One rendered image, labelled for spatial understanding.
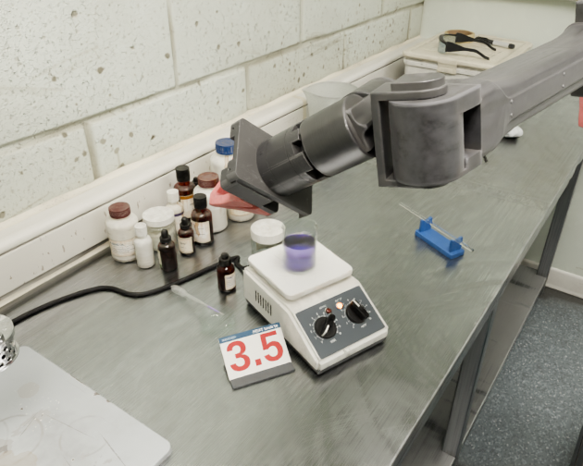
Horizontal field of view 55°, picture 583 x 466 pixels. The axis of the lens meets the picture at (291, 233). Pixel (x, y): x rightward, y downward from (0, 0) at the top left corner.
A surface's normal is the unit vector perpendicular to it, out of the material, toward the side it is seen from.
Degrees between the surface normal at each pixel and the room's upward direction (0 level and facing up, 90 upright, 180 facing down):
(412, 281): 0
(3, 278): 90
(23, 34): 90
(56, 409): 0
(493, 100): 79
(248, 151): 55
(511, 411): 0
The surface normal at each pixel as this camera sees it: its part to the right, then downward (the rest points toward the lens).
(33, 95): 0.82, 0.30
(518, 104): 0.69, 0.21
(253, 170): 0.72, -0.28
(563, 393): 0.00, -0.85
